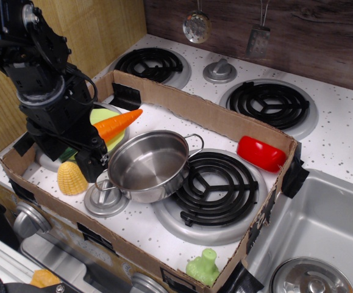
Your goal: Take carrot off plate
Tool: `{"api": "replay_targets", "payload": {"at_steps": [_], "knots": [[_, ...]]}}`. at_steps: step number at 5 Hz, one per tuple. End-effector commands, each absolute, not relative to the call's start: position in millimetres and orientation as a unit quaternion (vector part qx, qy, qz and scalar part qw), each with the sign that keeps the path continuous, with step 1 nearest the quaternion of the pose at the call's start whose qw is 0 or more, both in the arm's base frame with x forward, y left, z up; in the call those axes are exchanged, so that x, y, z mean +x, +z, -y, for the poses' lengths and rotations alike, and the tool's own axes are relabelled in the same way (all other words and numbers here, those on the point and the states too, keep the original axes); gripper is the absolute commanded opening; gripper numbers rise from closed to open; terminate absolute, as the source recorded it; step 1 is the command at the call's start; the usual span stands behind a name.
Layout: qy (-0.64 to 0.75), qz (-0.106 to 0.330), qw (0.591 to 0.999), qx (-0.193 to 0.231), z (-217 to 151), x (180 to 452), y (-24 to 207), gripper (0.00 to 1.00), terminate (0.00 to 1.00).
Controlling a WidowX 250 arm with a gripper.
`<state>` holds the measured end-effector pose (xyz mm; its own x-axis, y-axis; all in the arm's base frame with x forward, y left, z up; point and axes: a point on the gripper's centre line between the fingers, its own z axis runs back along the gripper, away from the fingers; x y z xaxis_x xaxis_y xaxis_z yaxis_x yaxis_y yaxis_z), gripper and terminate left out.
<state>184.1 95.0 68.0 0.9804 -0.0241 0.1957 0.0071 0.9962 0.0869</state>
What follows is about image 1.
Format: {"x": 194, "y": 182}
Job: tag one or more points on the black burner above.
{"x": 156, "y": 64}
{"x": 217, "y": 202}
{"x": 279, "y": 104}

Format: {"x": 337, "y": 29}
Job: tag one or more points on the orange toy bottom left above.
{"x": 43, "y": 278}

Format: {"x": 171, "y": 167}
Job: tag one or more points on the red toy pepper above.
{"x": 260, "y": 154}

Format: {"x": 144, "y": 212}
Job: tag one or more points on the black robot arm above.
{"x": 29, "y": 47}

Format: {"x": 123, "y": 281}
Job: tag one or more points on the silver stove knob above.
{"x": 220, "y": 72}
{"x": 104, "y": 200}

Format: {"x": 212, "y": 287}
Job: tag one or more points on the light green plastic plate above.
{"x": 100, "y": 114}

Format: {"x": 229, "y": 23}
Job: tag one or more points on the silver oven knob left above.
{"x": 29, "y": 221}

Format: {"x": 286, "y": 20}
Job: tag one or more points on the hanging silver spatula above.
{"x": 259, "y": 35}

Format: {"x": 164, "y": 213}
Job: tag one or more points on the silver oven knob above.
{"x": 29, "y": 221}
{"x": 144, "y": 284}

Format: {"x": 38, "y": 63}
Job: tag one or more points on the silver sink basin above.
{"x": 316, "y": 223}

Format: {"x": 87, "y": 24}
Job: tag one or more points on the silver front stove knob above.
{"x": 104, "y": 200}

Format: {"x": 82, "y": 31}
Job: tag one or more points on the front right black burner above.
{"x": 217, "y": 202}

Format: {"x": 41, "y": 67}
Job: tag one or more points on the hanging silver strainer ladle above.
{"x": 196, "y": 25}

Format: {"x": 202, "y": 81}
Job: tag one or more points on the back right black burner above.
{"x": 279, "y": 104}

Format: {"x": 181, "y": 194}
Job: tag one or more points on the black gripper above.
{"x": 58, "y": 116}

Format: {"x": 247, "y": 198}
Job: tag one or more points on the stainless steel pot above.
{"x": 152, "y": 166}

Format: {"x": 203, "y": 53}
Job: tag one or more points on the green toy broccoli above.
{"x": 203, "y": 268}

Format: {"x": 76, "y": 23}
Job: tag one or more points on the back left black burner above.
{"x": 156, "y": 64}

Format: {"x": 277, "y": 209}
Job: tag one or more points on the brown cardboard fence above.
{"x": 134, "y": 240}

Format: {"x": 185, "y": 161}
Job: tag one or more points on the silver oven knob right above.
{"x": 144, "y": 284}

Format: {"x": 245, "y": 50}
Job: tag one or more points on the silver back stove knob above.
{"x": 220, "y": 72}

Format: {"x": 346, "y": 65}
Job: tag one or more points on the yellow toy corn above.
{"x": 70, "y": 179}

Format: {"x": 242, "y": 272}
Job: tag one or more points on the orange toy carrot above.
{"x": 111, "y": 127}

